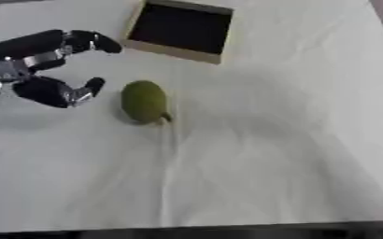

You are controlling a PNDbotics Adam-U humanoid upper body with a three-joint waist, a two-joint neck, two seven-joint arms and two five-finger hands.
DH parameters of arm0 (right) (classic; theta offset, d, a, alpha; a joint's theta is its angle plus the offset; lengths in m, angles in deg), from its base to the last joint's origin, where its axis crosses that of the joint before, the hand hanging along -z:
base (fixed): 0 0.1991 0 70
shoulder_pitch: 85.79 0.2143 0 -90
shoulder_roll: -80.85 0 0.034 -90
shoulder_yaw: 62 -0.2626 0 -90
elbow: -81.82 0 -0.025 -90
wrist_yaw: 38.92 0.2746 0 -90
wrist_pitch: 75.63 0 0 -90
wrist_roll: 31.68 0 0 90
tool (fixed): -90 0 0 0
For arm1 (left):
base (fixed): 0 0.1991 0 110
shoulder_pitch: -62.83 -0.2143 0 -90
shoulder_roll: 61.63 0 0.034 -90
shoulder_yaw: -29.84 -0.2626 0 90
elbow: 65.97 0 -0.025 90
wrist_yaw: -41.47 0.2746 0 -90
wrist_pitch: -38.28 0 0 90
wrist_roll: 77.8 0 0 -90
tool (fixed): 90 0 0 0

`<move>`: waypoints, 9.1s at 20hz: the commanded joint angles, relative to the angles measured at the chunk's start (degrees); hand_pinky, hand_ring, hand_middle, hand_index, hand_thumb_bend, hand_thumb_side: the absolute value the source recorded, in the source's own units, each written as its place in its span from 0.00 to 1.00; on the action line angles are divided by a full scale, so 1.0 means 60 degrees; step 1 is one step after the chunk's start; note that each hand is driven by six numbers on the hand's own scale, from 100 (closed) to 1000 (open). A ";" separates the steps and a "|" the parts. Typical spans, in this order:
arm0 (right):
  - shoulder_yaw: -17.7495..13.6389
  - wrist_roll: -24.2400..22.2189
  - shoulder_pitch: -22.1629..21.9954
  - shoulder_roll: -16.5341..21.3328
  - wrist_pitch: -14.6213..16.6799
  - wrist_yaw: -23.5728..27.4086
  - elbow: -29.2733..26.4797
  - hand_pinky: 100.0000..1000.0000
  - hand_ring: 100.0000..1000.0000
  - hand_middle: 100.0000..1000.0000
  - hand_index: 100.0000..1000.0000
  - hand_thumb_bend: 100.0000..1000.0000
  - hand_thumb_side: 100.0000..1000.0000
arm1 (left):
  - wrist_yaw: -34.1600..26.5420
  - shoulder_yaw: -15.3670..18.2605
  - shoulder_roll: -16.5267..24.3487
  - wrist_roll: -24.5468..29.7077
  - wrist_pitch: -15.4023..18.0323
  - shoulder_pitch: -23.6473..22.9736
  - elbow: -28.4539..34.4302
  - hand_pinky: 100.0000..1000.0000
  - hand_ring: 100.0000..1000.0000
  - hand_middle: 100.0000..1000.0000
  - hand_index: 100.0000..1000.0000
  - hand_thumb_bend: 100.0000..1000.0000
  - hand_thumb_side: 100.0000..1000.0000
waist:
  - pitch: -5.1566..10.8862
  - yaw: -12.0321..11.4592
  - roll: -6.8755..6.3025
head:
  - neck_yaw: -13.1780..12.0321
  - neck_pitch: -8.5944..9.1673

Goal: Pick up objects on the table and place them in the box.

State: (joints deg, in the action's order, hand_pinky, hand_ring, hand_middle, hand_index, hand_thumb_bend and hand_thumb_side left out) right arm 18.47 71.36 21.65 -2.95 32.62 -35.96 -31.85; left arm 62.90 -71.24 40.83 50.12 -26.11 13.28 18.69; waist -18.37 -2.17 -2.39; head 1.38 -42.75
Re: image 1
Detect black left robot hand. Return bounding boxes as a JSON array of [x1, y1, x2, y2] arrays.
[[0, 29, 125, 109]]

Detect tan cardboard box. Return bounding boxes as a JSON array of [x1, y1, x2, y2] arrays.
[[122, 0, 236, 65]]

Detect green toy fruit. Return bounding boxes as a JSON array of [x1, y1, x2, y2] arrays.
[[120, 79, 174, 125]]

